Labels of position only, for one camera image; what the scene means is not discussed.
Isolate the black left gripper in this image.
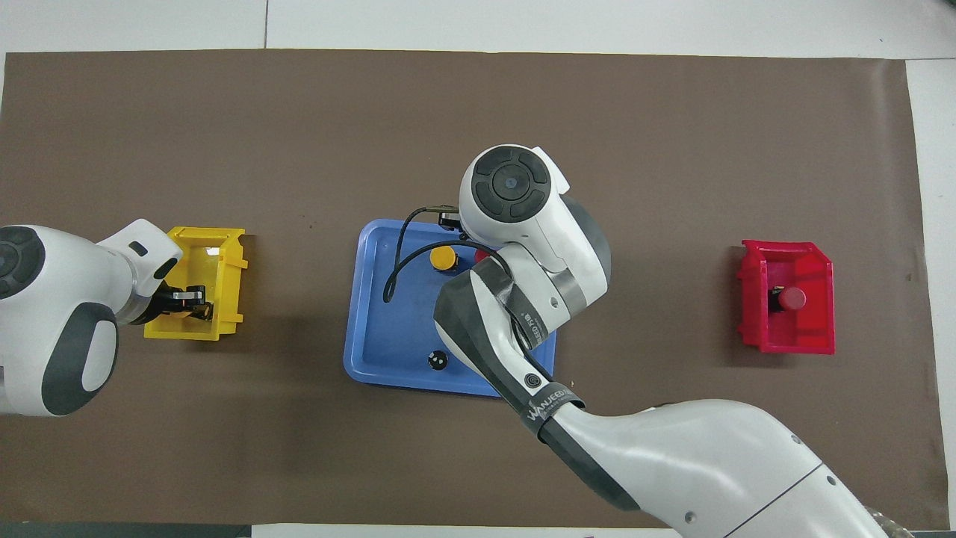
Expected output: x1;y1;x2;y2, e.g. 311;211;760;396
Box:
133;278;215;327

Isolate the yellow plastic bin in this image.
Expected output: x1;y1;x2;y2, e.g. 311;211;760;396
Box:
143;226;249;341

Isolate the blue plastic tray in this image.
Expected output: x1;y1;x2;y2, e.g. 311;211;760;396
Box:
343;218;563;398

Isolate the brown paper table mat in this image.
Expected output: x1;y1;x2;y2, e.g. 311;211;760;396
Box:
0;49;951;530

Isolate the red plastic bin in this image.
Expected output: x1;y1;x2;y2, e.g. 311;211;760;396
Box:
736;239;836;355

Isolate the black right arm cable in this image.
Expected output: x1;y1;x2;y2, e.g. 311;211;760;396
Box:
383;205;516;303

